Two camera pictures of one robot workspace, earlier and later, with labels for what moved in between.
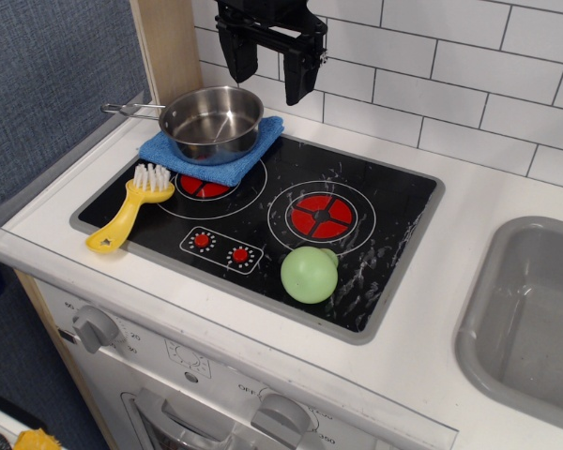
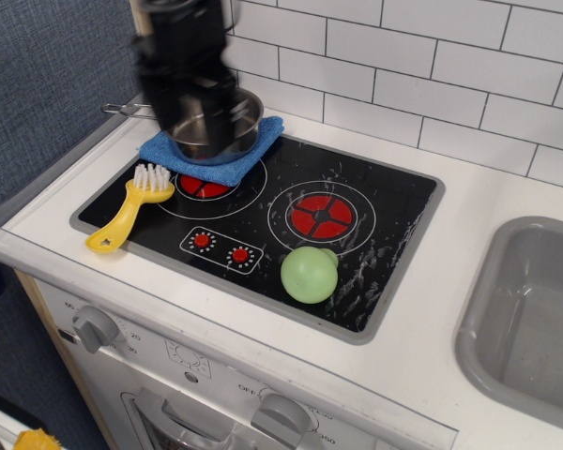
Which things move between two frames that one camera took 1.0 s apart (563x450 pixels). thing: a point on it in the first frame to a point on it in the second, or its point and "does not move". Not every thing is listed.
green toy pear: [309, 275] does not move
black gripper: [291, 24] to [185, 57]
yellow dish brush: [150, 183] does not move
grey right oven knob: [281, 418] does not move
